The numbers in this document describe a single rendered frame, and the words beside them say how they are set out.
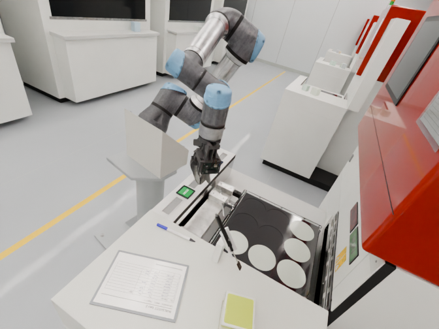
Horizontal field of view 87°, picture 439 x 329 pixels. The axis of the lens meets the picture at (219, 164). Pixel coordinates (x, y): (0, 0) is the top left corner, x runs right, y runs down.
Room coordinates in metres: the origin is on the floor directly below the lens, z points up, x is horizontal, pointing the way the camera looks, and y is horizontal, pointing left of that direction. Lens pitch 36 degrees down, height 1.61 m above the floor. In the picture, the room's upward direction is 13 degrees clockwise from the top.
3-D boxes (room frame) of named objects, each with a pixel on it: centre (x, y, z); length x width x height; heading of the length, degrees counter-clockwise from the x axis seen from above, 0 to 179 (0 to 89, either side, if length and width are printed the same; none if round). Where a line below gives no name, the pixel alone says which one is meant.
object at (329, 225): (0.55, -0.46, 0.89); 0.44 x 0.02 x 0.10; 161
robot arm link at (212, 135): (0.64, 0.05, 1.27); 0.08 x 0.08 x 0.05
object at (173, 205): (0.79, 0.06, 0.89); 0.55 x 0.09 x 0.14; 161
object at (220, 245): (0.41, -0.07, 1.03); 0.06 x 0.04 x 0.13; 71
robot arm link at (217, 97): (0.64, 0.05, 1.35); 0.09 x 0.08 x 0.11; 3
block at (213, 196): (0.75, -0.03, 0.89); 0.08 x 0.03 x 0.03; 71
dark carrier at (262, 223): (0.60, -0.26, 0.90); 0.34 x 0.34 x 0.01; 71
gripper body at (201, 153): (0.63, 0.05, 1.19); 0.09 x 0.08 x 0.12; 25
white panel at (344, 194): (0.71, -0.53, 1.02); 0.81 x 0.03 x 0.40; 161
